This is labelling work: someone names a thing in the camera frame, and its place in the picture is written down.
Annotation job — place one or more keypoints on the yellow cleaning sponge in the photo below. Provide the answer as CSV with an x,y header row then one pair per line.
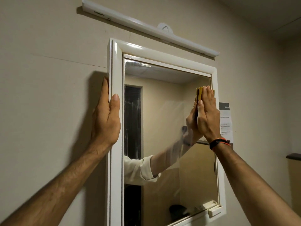
x,y
199,93

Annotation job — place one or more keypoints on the person's left hand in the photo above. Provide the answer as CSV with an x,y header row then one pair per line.
x,y
105,124

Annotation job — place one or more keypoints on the white framed mirror cabinet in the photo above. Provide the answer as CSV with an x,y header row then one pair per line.
x,y
164,138

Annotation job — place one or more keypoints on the red and black wrist bands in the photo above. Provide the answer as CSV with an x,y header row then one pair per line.
x,y
219,143

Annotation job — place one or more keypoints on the person's left thumb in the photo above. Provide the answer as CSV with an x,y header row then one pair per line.
x,y
115,108

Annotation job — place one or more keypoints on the person's right thumb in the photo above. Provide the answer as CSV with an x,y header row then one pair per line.
x,y
200,112

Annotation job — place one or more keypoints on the person's right hand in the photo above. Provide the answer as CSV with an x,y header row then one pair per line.
x,y
208,120

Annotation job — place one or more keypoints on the white wall tube light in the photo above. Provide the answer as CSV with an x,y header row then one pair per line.
x,y
145,25

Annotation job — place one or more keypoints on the person's right forearm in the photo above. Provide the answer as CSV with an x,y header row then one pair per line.
x,y
256,188

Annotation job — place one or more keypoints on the person's left forearm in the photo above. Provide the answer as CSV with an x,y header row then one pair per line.
x,y
51,190

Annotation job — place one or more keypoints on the white paper wall notice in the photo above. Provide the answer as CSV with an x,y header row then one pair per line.
x,y
226,123

